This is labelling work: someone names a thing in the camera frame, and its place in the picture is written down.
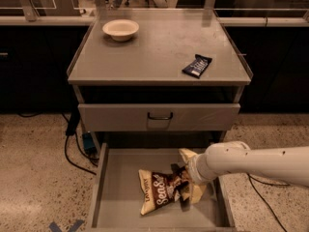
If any closed top drawer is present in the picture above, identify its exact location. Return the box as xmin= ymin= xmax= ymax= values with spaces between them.
xmin=78 ymin=103 xmax=240 ymax=131

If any black drawer handle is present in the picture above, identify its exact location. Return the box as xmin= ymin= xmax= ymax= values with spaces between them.
xmin=147 ymin=112 xmax=174 ymax=121

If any black floor cable right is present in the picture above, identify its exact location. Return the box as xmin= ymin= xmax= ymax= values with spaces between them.
xmin=246 ymin=173 xmax=291 ymax=232

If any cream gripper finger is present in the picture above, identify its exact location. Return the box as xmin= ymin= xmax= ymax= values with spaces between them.
xmin=189 ymin=183 xmax=207 ymax=204
xmin=179 ymin=148 xmax=198 ymax=164

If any dark blue snack bar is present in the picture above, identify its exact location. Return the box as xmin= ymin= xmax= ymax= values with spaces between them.
xmin=182 ymin=54 xmax=212 ymax=78

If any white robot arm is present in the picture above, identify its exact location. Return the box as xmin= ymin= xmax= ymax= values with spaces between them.
xmin=178 ymin=141 xmax=309 ymax=204

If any black floor cable left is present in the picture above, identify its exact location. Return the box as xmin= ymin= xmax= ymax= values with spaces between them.
xmin=61 ymin=112 xmax=100 ymax=176

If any white paper bowl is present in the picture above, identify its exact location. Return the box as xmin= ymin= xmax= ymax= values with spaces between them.
xmin=102 ymin=19 xmax=139 ymax=42

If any open middle drawer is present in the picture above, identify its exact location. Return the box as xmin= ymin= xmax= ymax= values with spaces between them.
xmin=86 ymin=144 xmax=237 ymax=232

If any grey drawer cabinet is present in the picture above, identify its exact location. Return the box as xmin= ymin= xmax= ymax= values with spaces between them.
xmin=68 ymin=9 xmax=252 ymax=148

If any black floor cable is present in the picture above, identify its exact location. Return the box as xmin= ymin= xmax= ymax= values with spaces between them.
xmin=61 ymin=112 xmax=100 ymax=176
xmin=246 ymin=173 xmax=291 ymax=232

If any brown chip bag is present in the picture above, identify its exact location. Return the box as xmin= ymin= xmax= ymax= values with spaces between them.
xmin=138 ymin=167 xmax=189 ymax=216

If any blue power adapter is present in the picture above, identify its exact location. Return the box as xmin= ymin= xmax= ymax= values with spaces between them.
xmin=82 ymin=132 xmax=97 ymax=155

